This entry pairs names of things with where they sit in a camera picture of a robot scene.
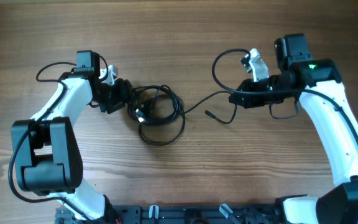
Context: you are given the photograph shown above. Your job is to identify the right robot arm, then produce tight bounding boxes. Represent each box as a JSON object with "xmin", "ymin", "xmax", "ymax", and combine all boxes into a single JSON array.
[{"xmin": 229, "ymin": 34, "xmax": 358, "ymax": 223}]

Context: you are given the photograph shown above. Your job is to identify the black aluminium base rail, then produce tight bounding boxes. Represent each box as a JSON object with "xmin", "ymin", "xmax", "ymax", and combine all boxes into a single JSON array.
[{"xmin": 53, "ymin": 203, "xmax": 279, "ymax": 224}]

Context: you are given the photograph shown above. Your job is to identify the black USB cable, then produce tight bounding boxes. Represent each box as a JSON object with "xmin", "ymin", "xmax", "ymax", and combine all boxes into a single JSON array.
[
  {"xmin": 126, "ymin": 84, "xmax": 185, "ymax": 127},
  {"xmin": 138, "ymin": 90, "xmax": 238, "ymax": 147}
]

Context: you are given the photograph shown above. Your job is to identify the left camera cable black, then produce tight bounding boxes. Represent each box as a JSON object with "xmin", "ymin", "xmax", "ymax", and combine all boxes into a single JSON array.
[{"xmin": 7, "ymin": 61, "xmax": 88, "ymax": 222}]

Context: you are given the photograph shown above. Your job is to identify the right camera cable black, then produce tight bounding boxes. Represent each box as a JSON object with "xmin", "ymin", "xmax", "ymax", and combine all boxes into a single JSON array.
[{"xmin": 211, "ymin": 48, "xmax": 358, "ymax": 194}]

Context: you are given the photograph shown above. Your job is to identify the camera cable black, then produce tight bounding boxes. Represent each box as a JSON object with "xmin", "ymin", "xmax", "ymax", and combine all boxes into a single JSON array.
[
  {"xmin": 7, "ymin": 61, "xmax": 88, "ymax": 222},
  {"xmin": 211, "ymin": 48, "xmax": 358, "ymax": 194}
]

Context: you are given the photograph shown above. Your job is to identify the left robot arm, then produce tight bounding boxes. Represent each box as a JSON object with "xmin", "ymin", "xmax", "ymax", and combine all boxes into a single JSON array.
[{"xmin": 8, "ymin": 50, "xmax": 139, "ymax": 223}]

